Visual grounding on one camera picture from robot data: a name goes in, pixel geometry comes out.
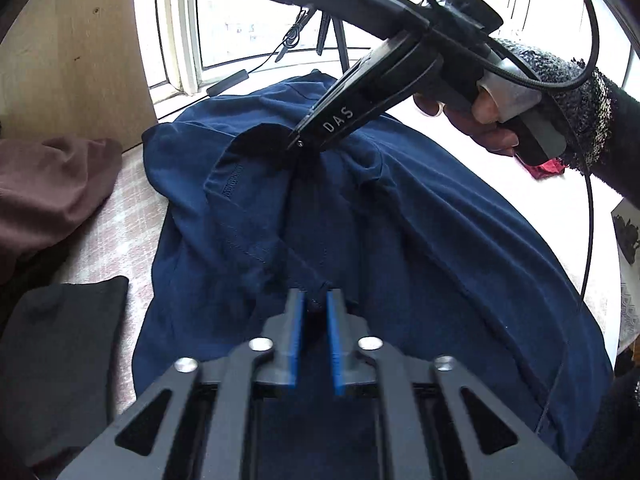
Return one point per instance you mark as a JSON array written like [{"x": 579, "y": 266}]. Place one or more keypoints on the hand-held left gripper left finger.
[{"x": 297, "y": 330}]

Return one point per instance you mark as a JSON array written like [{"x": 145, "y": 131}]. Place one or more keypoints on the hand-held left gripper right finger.
[{"x": 335, "y": 340}]

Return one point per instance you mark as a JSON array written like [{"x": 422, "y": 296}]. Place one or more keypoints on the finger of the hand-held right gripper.
[{"x": 302, "y": 140}]

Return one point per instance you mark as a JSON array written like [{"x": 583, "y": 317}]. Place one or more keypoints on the navy blue shirt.
[{"x": 425, "y": 240}]

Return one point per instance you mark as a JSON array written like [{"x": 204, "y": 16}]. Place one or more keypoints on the person's right forearm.
[{"x": 590, "y": 105}]

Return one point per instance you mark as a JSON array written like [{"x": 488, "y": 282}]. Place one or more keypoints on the person's right hand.
[{"x": 480, "y": 132}]

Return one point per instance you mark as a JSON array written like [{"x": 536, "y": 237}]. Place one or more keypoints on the black tripod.
[{"x": 324, "y": 35}]

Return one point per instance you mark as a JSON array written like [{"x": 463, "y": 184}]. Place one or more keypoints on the red garment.
[{"x": 547, "y": 170}]

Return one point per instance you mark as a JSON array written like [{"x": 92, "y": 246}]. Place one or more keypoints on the black garment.
[{"x": 60, "y": 360}]

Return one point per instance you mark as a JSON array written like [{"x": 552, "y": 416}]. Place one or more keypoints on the light wooden panel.
[{"x": 75, "y": 50}]

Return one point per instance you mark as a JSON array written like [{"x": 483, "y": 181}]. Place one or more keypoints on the brown garment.
[{"x": 55, "y": 190}]

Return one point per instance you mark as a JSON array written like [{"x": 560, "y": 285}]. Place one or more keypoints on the person's black tweed jacket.
[{"x": 615, "y": 425}]

